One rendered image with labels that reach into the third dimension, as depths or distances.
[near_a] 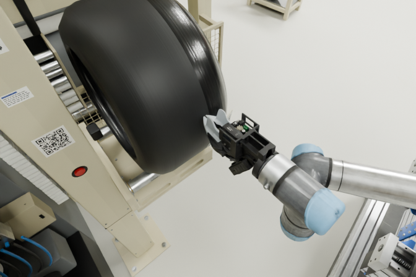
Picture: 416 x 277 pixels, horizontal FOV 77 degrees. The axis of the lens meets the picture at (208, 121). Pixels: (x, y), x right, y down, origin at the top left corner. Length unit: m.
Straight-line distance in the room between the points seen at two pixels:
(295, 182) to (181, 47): 0.38
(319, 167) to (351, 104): 2.06
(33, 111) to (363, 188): 0.73
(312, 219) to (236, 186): 1.45
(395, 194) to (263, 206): 1.30
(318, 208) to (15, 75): 0.60
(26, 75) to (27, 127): 0.13
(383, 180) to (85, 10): 0.76
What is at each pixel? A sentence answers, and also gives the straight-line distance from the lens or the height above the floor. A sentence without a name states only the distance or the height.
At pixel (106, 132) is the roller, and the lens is 1.11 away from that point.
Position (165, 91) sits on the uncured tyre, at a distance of 0.59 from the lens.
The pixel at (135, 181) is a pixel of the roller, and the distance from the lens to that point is 0.95.
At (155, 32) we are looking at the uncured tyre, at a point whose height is 1.42.
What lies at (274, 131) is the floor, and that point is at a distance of 2.24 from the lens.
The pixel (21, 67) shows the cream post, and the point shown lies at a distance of 0.61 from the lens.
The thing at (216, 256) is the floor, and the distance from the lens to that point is 1.79.
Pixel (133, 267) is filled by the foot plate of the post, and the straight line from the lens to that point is 1.81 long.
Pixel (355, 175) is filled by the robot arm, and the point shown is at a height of 1.23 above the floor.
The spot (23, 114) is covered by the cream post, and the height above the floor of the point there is 1.34.
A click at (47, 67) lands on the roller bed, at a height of 1.15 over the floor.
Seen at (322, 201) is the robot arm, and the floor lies 1.32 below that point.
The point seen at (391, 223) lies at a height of 0.21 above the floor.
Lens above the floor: 1.76
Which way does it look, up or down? 52 degrees down
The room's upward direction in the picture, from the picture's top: straight up
